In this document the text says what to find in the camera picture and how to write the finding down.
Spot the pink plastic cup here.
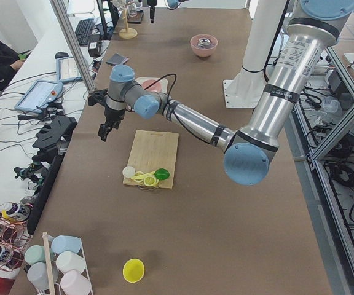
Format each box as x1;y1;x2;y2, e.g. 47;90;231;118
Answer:
60;270;91;295

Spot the grey folded cloth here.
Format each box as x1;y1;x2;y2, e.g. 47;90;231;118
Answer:
106;53;129;66

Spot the metal ice scoop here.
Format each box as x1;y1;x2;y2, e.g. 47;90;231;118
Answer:
197;37;213;49

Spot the small pink bowl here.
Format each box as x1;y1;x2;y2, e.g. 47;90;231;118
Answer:
141;79;162;92

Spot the black keyboard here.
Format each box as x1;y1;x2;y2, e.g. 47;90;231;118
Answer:
74;18;94;47

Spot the white plastic cup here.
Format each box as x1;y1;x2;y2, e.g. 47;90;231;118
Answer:
55;251;86;273

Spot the lemon slice back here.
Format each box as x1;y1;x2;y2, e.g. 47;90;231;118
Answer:
131;171;145;183

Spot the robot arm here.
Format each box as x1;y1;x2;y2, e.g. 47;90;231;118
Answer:
88;1;354;186
147;0;186;23

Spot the green plastic cup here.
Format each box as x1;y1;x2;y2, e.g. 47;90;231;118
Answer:
24;245;46;265

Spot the wooden mug stand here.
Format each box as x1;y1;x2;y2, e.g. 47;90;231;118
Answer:
113;0;141;39

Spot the white steamed bun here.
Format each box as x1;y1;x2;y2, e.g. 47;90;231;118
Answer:
122;165;136;178

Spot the blue plastic cup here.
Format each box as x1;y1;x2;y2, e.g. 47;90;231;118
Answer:
51;235;81;254

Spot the grey plastic cup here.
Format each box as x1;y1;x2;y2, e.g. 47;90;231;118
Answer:
27;262;49;290

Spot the teach pendant tablet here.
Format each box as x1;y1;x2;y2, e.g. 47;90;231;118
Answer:
14;79;63;113

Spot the yellow plastic knife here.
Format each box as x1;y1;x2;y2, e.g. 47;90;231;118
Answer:
131;171;155;183

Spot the bamboo cutting board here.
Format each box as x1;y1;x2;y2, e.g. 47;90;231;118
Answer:
127;130;179;189

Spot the green lime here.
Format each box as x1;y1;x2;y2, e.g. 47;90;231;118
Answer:
154;168;170;181

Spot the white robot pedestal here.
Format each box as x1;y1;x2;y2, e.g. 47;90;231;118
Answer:
224;0;290;108

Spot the cream serving tray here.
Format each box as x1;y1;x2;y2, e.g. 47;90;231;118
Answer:
135;77;168;93

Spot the large pink bowl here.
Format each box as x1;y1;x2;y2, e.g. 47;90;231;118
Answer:
190;34;218;57

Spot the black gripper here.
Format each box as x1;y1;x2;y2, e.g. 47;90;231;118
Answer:
98;107;125;142

